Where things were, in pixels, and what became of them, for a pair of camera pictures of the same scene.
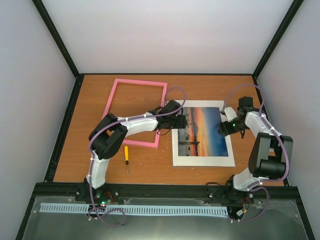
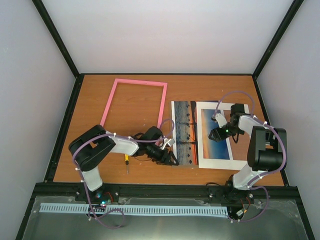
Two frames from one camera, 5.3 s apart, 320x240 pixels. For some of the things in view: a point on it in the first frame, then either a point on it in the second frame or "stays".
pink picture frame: (109, 100) stays
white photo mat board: (202, 161) to (235, 164)
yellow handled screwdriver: (126, 158) stays
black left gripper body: (176, 125) to (158, 157)
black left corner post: (63, 47) stays
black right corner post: (295, 6) stays
